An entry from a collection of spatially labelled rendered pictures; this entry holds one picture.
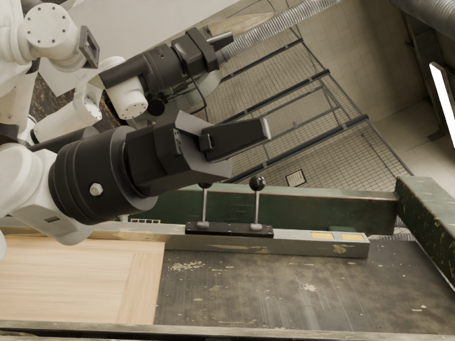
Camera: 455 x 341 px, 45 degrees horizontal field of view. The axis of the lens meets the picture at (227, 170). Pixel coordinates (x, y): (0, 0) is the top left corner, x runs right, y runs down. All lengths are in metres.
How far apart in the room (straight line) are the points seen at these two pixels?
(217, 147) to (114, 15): 4.28
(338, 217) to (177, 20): 3.46
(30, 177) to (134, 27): 4.24
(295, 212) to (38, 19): 0.90
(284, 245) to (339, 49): 8.74
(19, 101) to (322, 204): 0.80
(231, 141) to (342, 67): 9.54
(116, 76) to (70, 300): 0.43
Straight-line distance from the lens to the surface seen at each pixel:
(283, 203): 1.47
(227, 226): 1.24
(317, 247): 1.26
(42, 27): 0.82
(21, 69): 0.95
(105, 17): 4.77
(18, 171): 0.57
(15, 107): 1.15
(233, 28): 6.89
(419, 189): 1.49
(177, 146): 0.46
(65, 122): 1.18
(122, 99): 1.12
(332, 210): 1.50
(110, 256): 1.18
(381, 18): 9.99
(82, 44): 0.83
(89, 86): 1.18
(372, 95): 10.40
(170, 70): 1.13
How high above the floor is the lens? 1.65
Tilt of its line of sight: 7 degrees down
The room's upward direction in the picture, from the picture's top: 64 degrees clockwise
